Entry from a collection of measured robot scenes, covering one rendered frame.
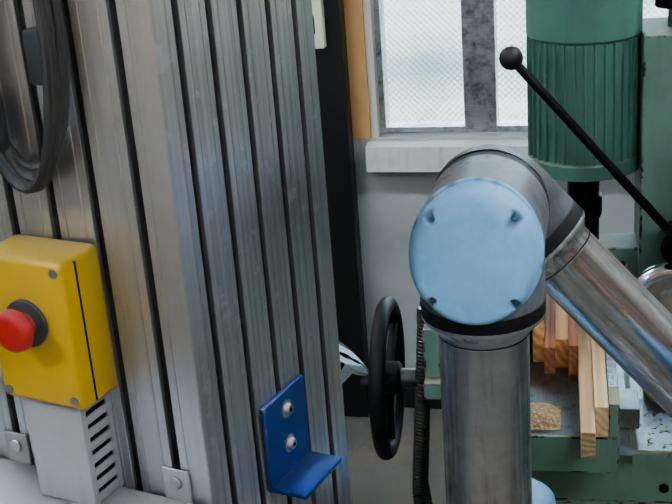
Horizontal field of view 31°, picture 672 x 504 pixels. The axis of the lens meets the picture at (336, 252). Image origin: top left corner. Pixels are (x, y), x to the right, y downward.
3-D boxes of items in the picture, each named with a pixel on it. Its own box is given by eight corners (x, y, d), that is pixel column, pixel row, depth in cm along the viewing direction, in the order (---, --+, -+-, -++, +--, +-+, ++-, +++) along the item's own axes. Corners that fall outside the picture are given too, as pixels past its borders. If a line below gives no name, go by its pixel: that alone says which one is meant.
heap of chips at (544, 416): (494, 405, 182) (493, 394, 181) (560, 406, 180) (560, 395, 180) (491, 428, 176) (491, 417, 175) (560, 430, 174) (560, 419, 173)
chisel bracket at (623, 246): (552, 279, 204) (552, 233, 201) (637, 279, 201) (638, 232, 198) (552, 297, 197) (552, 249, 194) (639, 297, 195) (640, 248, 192)
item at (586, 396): (575, 278, 225) (575, 258, 223) (586, 278, 225) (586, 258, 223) (580, 457, 167) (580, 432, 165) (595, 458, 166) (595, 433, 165)
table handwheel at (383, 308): (363, 283, 202) (358, 457, 196) (482, 283, 198) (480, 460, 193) (387, 309, 230) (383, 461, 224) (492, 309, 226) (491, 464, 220)
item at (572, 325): (567, 312, 211) (567, 284, 209) (576, 312, 211) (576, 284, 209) (568, 376, 189) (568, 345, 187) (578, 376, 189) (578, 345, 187)
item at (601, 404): (585, 274, 226) (586, 250, 224) (596, 274, 226) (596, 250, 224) (594, 437, 171) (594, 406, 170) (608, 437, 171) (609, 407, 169)
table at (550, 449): (444, 302, 234) (443, 274, 231) (604, 303, 228) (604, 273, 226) (409, 469, 178) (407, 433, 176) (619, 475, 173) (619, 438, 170)
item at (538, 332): (534, 319, 209) (534, 287, 207) (545, 319, 209) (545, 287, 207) (532, 362, 195) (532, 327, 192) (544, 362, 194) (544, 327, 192)
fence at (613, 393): (596, 274, 226) (596, 247, 224) (605, 274, 225) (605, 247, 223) (608, 437, 171) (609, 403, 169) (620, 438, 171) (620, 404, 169)
